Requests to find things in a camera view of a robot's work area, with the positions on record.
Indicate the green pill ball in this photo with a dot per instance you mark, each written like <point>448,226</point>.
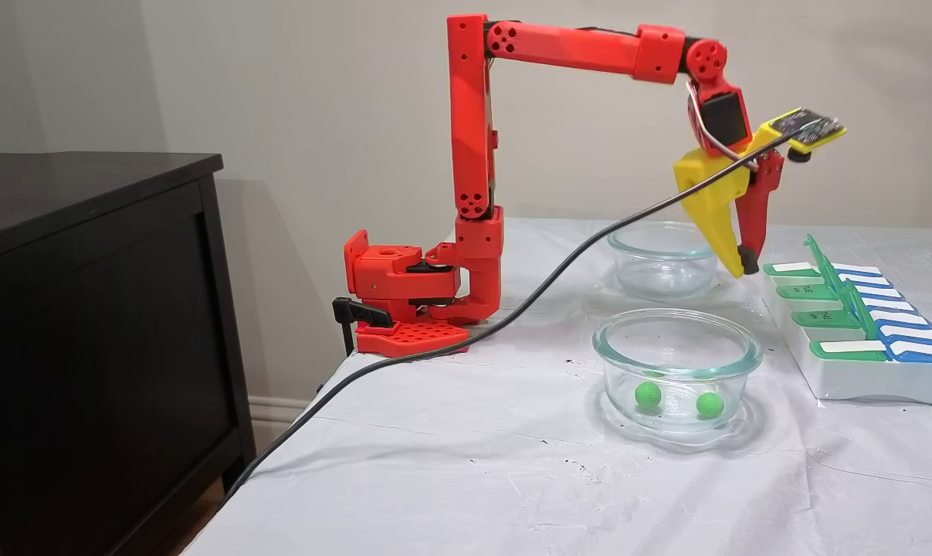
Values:
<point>647,394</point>
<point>709,404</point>

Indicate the weekly pill organizer box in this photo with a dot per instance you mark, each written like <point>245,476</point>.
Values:
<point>859,378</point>

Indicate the clear glass bowl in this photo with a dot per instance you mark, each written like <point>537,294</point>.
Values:
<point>620,363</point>
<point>635,270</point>

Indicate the white tablecloth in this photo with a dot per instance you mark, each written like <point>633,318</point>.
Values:
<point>473,479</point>

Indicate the black table clamp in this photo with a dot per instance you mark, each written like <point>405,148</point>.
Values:
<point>357,311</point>

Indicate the white baseboard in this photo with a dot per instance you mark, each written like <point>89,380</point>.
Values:
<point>272,413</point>

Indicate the black wooden cabinet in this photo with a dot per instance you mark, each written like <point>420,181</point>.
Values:
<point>87,347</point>

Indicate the camera board on yellow mount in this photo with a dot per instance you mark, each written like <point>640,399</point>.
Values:
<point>809,123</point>

